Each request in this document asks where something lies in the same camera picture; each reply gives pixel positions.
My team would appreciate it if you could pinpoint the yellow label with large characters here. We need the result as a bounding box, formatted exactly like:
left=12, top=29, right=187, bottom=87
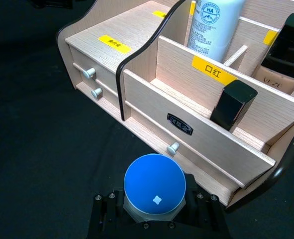
left=191, top=55, right=238, bottom=86

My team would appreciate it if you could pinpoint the thin wooden stick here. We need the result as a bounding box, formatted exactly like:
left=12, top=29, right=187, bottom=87
left=223, top=45, right=248, bottom=67

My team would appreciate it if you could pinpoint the white printed lotion bottle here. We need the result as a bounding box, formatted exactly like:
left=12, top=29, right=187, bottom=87
left=186, top=0, right=246, bottom=63

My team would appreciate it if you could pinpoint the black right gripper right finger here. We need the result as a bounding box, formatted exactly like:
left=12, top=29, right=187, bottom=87
left=171, top=173, right=231, bottom=239

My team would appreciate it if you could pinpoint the pale wooden desk organizer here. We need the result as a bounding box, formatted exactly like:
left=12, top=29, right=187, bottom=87
left=56, top=0, right=294, bottom=214

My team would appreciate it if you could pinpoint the beige foundation bottle, black cap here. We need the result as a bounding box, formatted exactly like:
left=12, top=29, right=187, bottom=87
left=251, top=12, right=294, bottom=96

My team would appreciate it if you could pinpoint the black metal name plate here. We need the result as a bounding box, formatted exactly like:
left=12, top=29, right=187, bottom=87
left=167, top=113, right=194, bottom=136

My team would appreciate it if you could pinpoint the black table cloth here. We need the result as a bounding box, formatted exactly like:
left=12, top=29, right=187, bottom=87
left=0, top=0, right=294, bottom=239

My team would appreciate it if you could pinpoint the silver drawer knob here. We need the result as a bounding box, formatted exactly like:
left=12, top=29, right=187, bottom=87
left=91, top=87, right=103, bottom=99
left=166, top=142, right=181, bottom=156
left=83, top=67, right=97, bottom=80

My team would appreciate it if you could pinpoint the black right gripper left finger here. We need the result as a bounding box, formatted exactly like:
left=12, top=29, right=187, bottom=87
left=86, top=190, right=137, bottom=239

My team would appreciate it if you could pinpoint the round jar with blue lid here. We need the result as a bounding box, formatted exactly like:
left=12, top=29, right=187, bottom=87
left=123, top=153, right=188, bottom=224

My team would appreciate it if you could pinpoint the yellow label with small characters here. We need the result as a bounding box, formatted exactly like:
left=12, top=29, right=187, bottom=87
left=98, top=34, right=132, bottom=54

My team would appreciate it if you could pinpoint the black square lipstick tube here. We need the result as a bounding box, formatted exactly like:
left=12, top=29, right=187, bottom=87
left=209, top=79, right=259, bottom=132

